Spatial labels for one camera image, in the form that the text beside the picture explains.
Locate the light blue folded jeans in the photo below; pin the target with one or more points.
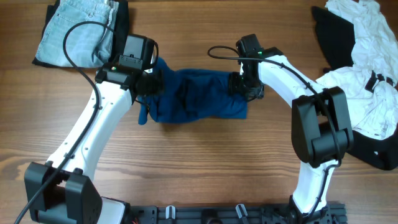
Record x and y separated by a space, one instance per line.
77 34

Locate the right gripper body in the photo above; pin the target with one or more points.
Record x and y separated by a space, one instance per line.
239 82

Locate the white crumpled garment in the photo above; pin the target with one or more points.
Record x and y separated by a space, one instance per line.
369 83

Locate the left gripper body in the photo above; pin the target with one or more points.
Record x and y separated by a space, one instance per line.
155 83

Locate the black garment on right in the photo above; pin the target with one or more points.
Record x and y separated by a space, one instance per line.
336 39

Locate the dark blue polo shirt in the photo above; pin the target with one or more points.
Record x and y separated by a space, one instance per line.
192 94

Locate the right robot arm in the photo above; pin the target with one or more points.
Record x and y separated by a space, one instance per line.
321 128

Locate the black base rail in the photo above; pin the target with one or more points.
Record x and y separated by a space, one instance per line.
266 214

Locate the black folded garment under jeans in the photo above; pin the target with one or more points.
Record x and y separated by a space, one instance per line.
122 28

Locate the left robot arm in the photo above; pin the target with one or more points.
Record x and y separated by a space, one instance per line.
62 189

